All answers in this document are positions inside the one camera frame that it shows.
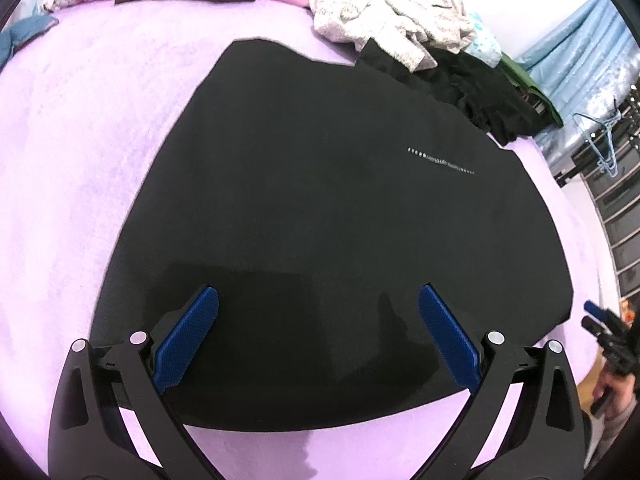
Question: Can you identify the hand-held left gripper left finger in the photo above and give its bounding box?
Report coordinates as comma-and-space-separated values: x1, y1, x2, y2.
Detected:
47, 284, 221, 480

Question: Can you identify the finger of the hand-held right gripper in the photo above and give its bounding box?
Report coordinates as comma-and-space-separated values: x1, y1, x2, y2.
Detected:
581, 316, 618, 347
582, 300, 623, 331

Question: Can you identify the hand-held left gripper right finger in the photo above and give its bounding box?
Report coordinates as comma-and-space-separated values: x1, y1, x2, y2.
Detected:
417, 282, 586, 480

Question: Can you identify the black t-shirt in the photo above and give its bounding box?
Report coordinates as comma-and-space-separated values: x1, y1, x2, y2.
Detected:
87, 39, 575, 433

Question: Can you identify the blue clothes hanger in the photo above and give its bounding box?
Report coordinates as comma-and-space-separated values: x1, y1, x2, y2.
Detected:
572, 110, 623, 177

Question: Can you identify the person's right hand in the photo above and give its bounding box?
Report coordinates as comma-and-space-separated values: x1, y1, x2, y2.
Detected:
591, 372, 635, 418

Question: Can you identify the black storage rack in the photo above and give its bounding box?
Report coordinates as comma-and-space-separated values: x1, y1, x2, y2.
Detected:
555, 85, 640, 311

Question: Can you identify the purple bed blanket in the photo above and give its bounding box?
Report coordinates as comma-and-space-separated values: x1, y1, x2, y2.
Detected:
0, 0, 631, 480

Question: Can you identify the green cloth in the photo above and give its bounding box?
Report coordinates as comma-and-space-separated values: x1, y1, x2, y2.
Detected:
500, 52, 565, 128

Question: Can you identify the black clothing pile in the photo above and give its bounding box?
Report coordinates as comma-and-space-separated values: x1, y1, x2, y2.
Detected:
355, 40, 553, 146

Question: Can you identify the blue curtain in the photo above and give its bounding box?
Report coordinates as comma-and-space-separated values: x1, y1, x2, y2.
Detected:
515, 0, 640, 181

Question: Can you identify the beige fuzzy garment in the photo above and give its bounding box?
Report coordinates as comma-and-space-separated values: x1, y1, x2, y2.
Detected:
309, 0, 478, 73

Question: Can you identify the blue pillow with orange print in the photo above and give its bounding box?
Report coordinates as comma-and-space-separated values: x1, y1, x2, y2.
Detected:
0, 14, 60, 68

